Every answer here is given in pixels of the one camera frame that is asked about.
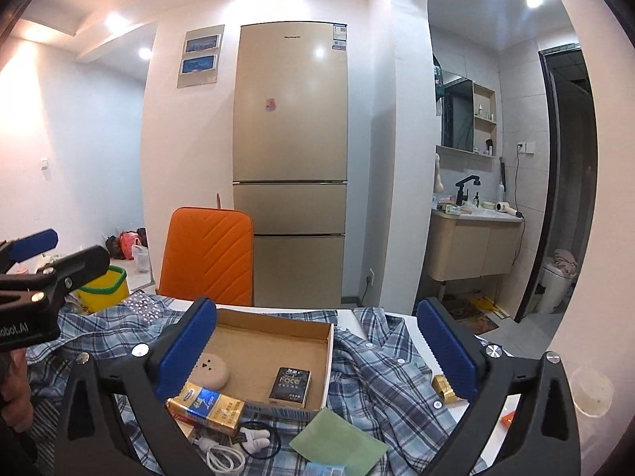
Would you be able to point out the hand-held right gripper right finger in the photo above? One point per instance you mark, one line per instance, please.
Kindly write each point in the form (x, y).
(449, 357)

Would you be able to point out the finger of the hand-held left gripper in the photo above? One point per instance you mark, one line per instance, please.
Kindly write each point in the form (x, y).
(34, 245)
(82, 265)

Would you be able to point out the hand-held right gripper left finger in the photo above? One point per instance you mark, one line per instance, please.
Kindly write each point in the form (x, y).
(186, 352)

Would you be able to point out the small gold box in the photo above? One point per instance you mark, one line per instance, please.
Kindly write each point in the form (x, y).
(446, 390)

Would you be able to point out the gold and blue cigarette pack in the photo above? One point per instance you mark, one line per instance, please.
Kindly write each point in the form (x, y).
(208, 406)

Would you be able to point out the blue plaid shirt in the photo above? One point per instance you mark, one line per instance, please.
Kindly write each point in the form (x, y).
(382, 372)

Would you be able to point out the red cigarette pack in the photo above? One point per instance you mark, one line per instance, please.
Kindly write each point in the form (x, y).
(183, 427)

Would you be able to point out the shallow cardboard box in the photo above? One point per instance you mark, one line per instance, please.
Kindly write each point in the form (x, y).
(278, 342)

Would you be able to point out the green card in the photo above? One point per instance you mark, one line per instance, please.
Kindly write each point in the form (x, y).
(342, 444)

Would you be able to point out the blue tissue pack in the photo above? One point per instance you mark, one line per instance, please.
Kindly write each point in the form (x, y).
(322, 470)

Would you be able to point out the person's left hand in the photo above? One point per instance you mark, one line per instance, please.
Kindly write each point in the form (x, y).
(12, 386)

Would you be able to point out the round beige adapter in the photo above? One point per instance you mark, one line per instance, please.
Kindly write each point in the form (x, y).
(213, 369)

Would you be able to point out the dark bag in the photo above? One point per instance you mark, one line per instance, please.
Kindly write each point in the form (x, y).
(113, 248)

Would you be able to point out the yellow bin with green rim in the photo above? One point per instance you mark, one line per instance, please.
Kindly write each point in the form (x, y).
(106, 295)

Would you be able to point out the patterned floor mat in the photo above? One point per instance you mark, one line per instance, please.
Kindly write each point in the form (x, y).
(476, 322)

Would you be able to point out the red plastic bag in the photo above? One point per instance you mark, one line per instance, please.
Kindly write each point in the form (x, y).
(128, 244)

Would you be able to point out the white plastic bag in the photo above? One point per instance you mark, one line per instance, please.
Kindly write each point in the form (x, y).
(141, 258)

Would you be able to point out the yellow floor item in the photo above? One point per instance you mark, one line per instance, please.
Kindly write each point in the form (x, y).
(483, 303)

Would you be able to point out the silver studded sheet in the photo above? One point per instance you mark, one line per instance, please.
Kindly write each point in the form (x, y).
(141, 303)

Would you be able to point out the orange packet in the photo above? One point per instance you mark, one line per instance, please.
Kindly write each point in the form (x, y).
(508, 419)

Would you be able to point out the orange quilted chair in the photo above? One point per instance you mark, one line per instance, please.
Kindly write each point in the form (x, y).
(208, 258)

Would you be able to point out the black tissue pack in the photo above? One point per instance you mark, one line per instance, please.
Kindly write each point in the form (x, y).
(290, 386)

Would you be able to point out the white charger plug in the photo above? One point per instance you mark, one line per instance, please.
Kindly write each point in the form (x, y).
(255, 439)

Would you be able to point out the beige vanity cabinet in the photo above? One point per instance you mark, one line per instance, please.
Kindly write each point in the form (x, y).
(471, 245)

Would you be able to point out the clear plastic cup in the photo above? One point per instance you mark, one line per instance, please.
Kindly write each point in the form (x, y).
(593, 391)

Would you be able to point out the beige cloth on toilet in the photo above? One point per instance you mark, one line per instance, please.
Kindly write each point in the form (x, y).
(565, 260)

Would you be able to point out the white hair dryer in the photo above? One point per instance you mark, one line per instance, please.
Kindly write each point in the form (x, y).
(506, 207)

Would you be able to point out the black faucet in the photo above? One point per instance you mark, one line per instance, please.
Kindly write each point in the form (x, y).
(466, 186)

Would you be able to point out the beige hanging loofah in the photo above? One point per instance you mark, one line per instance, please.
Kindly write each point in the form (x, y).
(438, 176)

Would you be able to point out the hanging black hair brush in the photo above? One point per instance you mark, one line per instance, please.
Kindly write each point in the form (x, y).
(502, 173)

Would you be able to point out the wooden niche shelf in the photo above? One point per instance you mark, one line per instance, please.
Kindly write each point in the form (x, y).
(484, 134)

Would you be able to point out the beige three-door fridge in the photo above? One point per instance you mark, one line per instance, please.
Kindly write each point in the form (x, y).
(290, 134)

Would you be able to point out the bathroom mirror cabinet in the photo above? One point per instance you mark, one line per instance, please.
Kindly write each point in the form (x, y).
(456, 114)

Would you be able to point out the pink fridge sticker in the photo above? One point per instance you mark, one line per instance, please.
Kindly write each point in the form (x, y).
(270, 104)

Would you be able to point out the green hanging cloth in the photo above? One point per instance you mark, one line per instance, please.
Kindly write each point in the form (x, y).
(437, 84)

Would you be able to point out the white fridge energy label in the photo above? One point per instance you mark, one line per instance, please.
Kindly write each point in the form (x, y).
(339, 37)

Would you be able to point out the grey wall distribution panel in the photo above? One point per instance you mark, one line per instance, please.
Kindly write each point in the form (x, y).
(198, 80)

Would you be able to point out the black door frame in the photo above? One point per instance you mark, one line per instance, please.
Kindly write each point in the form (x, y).
(545, 158)

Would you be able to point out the white wall socket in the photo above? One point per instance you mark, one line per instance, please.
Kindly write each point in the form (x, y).
(525, 147)

